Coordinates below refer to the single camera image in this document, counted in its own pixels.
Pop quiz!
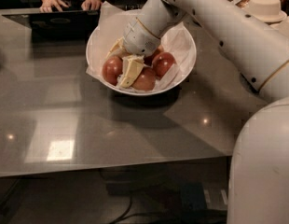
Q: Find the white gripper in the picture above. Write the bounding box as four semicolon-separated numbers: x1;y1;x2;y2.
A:
106;17;160;88

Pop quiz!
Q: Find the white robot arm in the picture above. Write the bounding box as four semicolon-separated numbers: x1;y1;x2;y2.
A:
124;0;289;224

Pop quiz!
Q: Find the dark red apple with sticker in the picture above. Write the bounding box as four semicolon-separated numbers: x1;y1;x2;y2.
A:
102;56;123;86

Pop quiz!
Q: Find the red apple back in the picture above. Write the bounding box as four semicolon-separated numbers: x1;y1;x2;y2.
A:
144;45;164;66

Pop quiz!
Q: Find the red apple front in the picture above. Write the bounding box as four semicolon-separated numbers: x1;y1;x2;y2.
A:
132;67;156;91

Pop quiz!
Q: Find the red apple right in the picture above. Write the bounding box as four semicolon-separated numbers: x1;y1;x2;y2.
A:
152;52;175;78

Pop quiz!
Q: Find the white paper bowl stack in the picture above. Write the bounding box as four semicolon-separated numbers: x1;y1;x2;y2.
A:
243;0;287;23

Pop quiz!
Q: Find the person's left hand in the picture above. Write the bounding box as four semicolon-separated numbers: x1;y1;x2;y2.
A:
81;0;102;10

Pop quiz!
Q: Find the person's right hand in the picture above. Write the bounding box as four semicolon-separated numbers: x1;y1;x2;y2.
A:
40;0;68;12

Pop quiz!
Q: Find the white paper liner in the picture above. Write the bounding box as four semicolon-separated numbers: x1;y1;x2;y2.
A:
85;1;195;94

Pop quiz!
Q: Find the black laptop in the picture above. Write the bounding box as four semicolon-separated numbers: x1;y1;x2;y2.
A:
3;10;100;43

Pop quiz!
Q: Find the dark box under table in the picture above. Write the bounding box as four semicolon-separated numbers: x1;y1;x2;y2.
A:
180;182;227;211

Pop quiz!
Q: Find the black cable under table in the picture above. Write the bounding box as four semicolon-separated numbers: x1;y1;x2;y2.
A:
106;189;227;224

